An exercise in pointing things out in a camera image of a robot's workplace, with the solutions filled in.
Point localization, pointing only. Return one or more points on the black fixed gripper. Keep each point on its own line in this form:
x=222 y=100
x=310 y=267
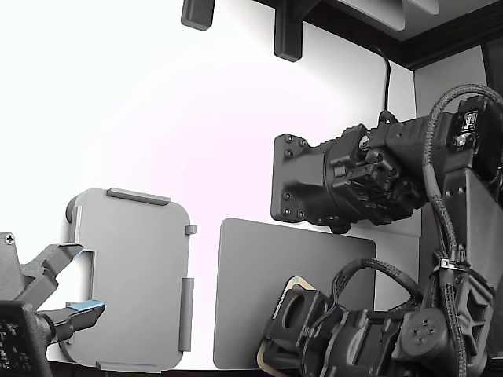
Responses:
x=8 y=271

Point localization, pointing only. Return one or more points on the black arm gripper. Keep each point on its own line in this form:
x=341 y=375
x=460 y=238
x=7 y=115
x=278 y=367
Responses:
x=353 y=337

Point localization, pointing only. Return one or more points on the rectangular adhesive frame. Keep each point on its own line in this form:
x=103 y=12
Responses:
x=294 y=280

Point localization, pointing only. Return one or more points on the black six-joint robot arm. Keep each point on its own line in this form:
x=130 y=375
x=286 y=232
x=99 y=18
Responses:
x=298 y=176

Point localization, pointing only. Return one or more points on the light grey holder plate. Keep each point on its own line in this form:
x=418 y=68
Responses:
x=137 y=275

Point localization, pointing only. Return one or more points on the dark grey flat mat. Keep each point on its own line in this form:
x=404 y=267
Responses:
x=251 y=282

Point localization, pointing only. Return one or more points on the large grey angled panel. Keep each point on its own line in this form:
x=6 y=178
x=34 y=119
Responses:
x=373 y=12

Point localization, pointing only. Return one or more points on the small grey angled panel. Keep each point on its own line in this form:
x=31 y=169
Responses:
x=426 y=4

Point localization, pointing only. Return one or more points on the arm gripper camera board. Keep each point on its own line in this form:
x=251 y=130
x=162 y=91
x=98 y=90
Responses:
x=292 y=314

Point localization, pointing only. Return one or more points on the fixed gripper camera board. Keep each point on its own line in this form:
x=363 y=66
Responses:
x=15 y=337

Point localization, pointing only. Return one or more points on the black enclosure frame rail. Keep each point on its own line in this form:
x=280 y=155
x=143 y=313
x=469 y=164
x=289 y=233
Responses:
x=393 y=47

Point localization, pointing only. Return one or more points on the short black bracket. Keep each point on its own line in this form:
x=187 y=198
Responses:
x=196 y=13

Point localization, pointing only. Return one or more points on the long black bracket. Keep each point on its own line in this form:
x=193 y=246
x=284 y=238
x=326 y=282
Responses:
x=288 y=31

